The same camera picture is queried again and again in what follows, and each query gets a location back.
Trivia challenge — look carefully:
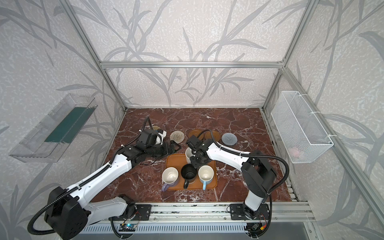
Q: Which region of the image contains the white speckled mug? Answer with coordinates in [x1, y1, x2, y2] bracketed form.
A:
[185, 148, 195, 164]

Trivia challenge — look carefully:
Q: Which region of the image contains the black mug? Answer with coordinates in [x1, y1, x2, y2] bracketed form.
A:
[181, 164, 198, 189]

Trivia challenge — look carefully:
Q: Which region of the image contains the woven patterned round coaster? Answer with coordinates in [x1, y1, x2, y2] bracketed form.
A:
[170, 131, 185, 144]

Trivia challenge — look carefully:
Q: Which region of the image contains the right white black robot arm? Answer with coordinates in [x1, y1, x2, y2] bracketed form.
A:
[187, 136, 290, 219]

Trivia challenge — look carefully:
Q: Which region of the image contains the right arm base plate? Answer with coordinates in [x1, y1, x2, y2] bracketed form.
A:
[229, 204, 271, 220]

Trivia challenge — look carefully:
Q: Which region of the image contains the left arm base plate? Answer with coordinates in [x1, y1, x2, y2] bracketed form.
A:
[112, 204, 152, 222]

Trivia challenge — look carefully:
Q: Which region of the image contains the clear plastic wall bin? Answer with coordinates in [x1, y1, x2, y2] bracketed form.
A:
[9, 94, 98, 163]

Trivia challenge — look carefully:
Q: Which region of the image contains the orange brown tray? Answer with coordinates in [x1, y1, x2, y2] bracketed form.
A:
[166, 154, 218, 191]

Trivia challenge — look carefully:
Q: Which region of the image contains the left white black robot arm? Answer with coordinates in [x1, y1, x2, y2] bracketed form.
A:
[27, 141, 182, 240]

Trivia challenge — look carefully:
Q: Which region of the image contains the purple mug white inside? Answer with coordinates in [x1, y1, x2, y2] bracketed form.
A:
[161, 167, 180, 192]

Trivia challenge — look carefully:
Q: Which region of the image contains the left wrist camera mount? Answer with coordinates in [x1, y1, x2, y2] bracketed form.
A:
[138, 129, 167, 147]

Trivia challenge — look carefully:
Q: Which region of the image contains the green lit circuit board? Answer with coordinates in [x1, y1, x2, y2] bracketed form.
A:
[119, 223, 138, 232]

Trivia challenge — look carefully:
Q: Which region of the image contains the wooden round coaster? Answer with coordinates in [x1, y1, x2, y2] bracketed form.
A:
[205, 131, 221, 142]
[188, 129, 205, 141]

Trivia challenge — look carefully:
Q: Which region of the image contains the grey round coaster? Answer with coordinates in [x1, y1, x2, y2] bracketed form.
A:
[221, 133, 238, 146]

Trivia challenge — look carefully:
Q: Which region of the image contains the white wire wall basket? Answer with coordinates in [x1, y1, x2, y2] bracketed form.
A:
[271, 91, 334, 164]

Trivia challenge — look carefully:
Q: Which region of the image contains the aluminium front rail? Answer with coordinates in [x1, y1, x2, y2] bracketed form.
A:
[62, 201, 316, 225]

